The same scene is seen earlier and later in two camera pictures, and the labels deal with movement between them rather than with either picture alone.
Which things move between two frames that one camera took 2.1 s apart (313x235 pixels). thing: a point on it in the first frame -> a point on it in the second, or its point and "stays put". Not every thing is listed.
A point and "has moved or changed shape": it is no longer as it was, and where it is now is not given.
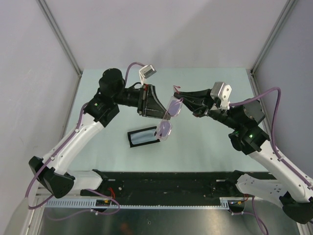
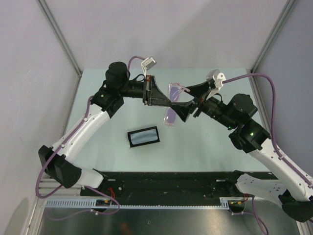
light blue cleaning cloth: x=143 y=136 stays put
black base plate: x=209 y=185 stays put
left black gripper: x=148 y=105 -> x=154 y=97
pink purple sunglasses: x=164 y=129 has moved or changed shape
